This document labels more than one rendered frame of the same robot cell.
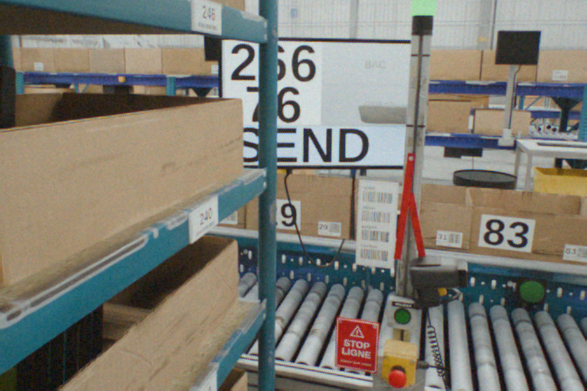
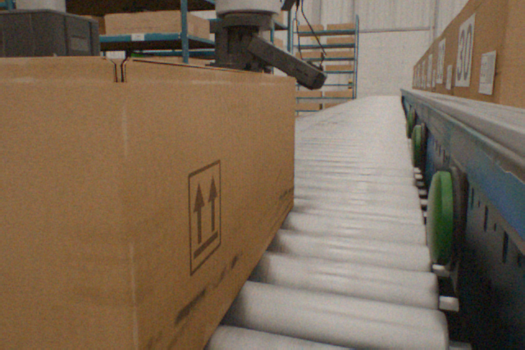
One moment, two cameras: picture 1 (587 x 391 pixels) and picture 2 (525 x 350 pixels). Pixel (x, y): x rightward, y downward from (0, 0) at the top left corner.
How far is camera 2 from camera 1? 2.20 m
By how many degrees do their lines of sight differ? 90
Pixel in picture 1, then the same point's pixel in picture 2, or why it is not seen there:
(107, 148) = not seen: outside the picture
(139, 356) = (130, 20)
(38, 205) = not seen: outside the picture
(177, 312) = (144, 17)
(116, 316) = not seen: hidden behind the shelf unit
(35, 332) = not seen: outside the picture
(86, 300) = not seen: outside the picture
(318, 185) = not seen: hidden behind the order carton
